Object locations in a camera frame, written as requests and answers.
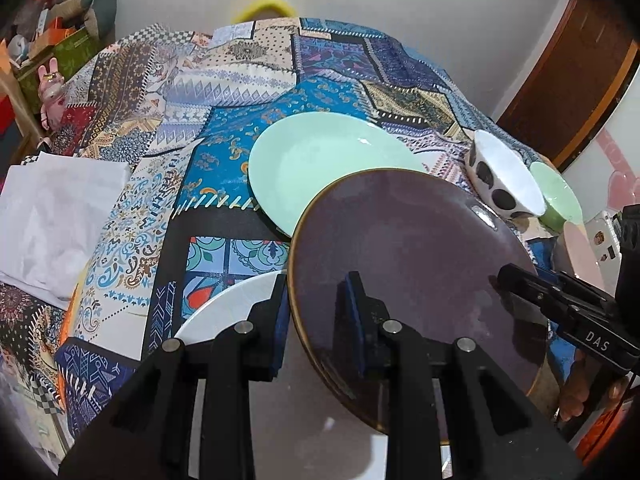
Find mint green plate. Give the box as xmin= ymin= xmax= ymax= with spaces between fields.
xmin=248 ymin=112 xmax=425 ymax=236

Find brown wooden door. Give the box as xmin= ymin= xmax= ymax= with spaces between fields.
xmin=498 ymin=0 xmax=639 ymax=169

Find green box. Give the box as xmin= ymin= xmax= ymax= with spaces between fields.
xmin=15 ymin=29 xmax=102 ymax=114

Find white power strip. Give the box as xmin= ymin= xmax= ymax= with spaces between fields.
xmin=586 ymin=210 xmax=622 ymax=296

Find pink bunny toy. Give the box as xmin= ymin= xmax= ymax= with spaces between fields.
xmin=37 ymin=56 xmax=65 ymax=132

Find white bowl black spots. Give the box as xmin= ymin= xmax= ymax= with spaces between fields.
xmin=465 ymin=130 xmax=547 ymax=219

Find mint green bowl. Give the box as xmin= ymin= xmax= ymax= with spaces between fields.
xmin=529 ymin=162 xmax=584 ymax=232

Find dark brown ceramic plate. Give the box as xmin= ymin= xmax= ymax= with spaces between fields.
xmin=288 ymin=169 xmax=548 ymax=431

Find white plate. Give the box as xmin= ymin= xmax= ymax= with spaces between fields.
xmin=172 ymin=270 xmax=454 ymax=480

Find colourful patchwork tablecloth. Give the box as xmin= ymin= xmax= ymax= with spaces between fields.
xmin=0 ymin=16 xmax=576 ymax=461

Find grey plush toy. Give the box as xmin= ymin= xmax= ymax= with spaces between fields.
xmin=46 ymin=0 xmax=117 ymax=44

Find right hand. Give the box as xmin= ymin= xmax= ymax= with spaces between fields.
xmin=559 ymin=349 xmax=629 ymax=422

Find pink ceramic bowl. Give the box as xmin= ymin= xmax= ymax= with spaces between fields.
xmin=552 ymin=221 xmax=605 ymax=290

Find yellow chair back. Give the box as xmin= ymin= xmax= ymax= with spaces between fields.
xmin=232 ymin=0 xmax=297 ymax=24

